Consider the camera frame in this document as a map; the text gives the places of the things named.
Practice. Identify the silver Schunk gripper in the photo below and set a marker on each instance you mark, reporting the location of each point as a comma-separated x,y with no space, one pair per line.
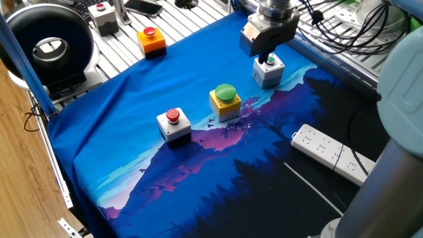
267,33

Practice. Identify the white box small green button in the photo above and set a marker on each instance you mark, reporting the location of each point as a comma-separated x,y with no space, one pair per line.
269,74

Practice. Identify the yellow box large green button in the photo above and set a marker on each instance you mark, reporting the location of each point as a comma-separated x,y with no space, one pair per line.
225,105

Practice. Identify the white black box red button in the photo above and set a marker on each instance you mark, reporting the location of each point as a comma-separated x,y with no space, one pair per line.
173,130

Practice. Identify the silver UR5 robot arm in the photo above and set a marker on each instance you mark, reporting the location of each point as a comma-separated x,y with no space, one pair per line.
396,185

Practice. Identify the white power strip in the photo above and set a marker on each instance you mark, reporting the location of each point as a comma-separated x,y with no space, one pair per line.
317,148

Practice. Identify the orange box red button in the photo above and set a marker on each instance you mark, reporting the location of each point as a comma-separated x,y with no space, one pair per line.
151,43

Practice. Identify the black smartphone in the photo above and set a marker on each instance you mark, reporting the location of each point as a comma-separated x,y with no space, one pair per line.
143,7

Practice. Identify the blue landscape print cloth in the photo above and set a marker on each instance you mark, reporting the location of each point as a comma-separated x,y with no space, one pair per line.
132,99

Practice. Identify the silver metal stand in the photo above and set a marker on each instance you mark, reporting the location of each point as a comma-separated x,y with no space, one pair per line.
120,11

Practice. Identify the white box small red button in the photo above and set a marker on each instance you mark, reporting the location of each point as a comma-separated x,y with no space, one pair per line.
104,18

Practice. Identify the black keyboard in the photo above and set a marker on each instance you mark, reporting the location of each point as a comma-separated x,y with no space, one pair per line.
84,6

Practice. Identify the blue pole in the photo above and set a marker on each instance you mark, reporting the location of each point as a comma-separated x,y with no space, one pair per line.
23,63

